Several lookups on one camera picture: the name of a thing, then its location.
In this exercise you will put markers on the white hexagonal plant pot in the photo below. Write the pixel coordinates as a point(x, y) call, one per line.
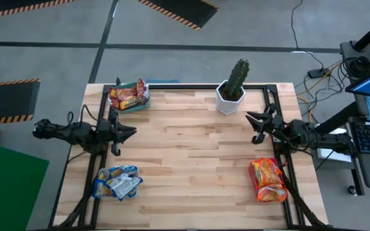
point(228, 107)

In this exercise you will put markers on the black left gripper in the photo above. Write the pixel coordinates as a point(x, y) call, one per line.
point(116, 138)

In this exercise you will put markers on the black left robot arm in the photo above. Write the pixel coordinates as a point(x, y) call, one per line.
point(59, 132)

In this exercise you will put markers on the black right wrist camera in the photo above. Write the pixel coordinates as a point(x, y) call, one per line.
point(297, 128)

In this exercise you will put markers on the black aluminium table frame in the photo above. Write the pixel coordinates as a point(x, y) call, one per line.
point(188, 86)

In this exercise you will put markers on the green cactus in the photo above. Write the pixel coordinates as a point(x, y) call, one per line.
point(238, 77)

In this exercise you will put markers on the red plastic bin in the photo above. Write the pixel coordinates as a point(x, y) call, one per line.
point(251, 176)

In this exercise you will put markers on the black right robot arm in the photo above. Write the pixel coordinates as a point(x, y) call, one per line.
point(332, 141)

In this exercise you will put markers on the red ramen packet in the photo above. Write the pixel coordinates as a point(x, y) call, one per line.
point(114, 97)
point(128, 99)
point(142, 90)

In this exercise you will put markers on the white paper sheet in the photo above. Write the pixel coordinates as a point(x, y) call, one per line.
point(332, 156)

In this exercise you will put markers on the green floor board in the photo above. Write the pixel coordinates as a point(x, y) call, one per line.
point(8, 192)

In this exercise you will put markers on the black caster wheel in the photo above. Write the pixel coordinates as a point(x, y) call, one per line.
point(353, 191)

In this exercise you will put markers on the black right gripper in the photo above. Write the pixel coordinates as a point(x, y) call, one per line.
point(276, 126)

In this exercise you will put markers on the black power adapter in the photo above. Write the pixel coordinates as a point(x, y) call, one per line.
point(318, 72)

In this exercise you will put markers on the black yellow hazard mat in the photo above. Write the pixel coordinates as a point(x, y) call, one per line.
point(185, 9)
point(11, 4)
point(5, 102)

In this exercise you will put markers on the teal plastic bin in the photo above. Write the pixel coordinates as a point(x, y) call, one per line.
point(140, 108)

